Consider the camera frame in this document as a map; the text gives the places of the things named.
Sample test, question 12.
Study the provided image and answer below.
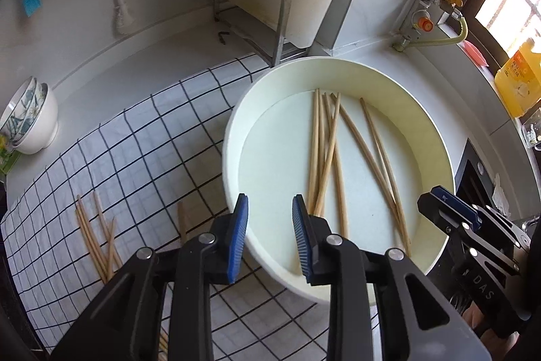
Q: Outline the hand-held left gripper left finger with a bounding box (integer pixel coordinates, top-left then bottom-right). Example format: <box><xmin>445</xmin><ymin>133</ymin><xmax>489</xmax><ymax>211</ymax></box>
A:
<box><xmin>55</xmin><ymin>193</ymin><xmax>250</xmax><ymax>361</ymax></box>

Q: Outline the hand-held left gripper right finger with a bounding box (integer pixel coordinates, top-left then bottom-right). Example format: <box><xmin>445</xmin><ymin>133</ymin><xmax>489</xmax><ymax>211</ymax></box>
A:
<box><xmin>291</xmin><ymin>194</ymin><xmax>487</xmax><ymax>361</ymax></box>

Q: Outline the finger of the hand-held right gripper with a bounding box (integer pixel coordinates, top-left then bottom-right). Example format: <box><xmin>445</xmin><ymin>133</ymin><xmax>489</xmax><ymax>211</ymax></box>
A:
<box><xmin>431</xmin><ymin>185</ymin><xmax>531</xmax><ymax>249</ymax></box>
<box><xmin>418</xmin><ymin>193</ymin><xmax>520</xmax><ymax>277</ymax></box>

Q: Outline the white round basin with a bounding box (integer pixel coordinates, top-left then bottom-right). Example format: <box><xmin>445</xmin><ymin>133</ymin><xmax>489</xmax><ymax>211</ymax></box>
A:
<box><xmin>222</xmin><ymin>57</ymin><xmax>456</xmax><ymax>304</ymax></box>

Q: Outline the person's right hand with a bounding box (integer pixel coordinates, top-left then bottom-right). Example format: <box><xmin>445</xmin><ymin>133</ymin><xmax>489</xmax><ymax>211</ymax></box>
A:
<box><xmin>463</xmin><ymin>304</ymin><xmax>518</xmax><ymax>351</ymax></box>

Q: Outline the black sink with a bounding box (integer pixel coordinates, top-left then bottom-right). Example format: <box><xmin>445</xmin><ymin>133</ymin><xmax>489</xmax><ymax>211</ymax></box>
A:
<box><xmin>454</xmin><ymin>139</ymin><xmax>541</xmax><ymax>226</ymax></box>

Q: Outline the white tissue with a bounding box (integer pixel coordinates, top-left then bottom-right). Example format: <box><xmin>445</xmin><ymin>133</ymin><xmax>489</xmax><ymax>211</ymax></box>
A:
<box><xmin>490</xmin><ymin>174</ymin><xmax>513</xmax><ymax>216</ymax></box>

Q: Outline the small clear plastic box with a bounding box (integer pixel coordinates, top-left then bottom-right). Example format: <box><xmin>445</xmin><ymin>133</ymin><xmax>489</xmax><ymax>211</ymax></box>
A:
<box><xmin>522</xmin><ymin>118</ymin><xmax>541</xmax><ymax>150</ymax></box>

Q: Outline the white black-checked cloth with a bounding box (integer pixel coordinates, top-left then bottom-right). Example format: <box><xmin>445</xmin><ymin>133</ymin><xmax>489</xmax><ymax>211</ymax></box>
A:
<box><xmin>0</xmin><ymin>53</ymin><xmax>377</xmax><ymax>361</ymax></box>

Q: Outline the yellow oil bottle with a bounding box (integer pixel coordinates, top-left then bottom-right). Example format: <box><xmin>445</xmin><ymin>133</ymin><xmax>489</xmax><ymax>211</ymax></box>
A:
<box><xmin>494</xmin><ymin>37</ymin><xmax>541</xmax><ymax>118</ymax></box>

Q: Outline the pink dish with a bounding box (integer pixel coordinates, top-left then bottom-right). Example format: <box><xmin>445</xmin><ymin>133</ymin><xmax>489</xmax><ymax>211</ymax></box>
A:
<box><xmin>463</xmin><ymin>40</ymin><xmax>490</xmax><ymax>66</ymax></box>

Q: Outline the grey regulator with orange knob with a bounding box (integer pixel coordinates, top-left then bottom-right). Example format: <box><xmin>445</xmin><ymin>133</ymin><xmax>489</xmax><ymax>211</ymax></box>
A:
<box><xmin>408</xmin><ymin>9</ymin><xmax>434</xmax><ymax>34</ymax></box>

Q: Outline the metal rack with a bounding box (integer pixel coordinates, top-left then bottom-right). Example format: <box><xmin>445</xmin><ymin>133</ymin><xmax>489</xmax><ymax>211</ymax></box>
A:
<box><xmin>212</xmin><ymin>0</ymin><xmax>311</xmax><ymax>68</ymax></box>

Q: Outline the blue patterned bowl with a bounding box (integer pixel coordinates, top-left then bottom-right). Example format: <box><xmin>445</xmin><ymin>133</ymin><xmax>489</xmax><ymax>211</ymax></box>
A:
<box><xmin>0</xmin><ymin>76</ymin><xmax>40</xmax><ymax>129</ymax></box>
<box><xmin>2</xmin><ymin>80</ymin><xmax>48</xmax><ymax>142</ymax></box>

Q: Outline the yellow seasoning pouch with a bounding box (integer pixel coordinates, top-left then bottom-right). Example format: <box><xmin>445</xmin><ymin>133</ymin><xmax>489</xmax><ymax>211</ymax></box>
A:
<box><xmin>0</xmin><ymin>133</ymin><xmax>22</xmax><ymax>176</ymax></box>

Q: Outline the yellow gas hose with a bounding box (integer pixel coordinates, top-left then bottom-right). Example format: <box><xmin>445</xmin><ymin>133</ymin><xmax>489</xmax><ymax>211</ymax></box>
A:
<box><xmin>401</xmin><ymin>16</ymin><xmax>469</xmax><ymax>49</ymax></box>

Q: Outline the yellow gas valve handle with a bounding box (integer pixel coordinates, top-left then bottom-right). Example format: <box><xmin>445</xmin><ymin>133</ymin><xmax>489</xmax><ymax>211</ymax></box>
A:
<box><xmin>439</xmin><ymin>0</ymin><xmax>466</xmax><ymax>17</ymax></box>

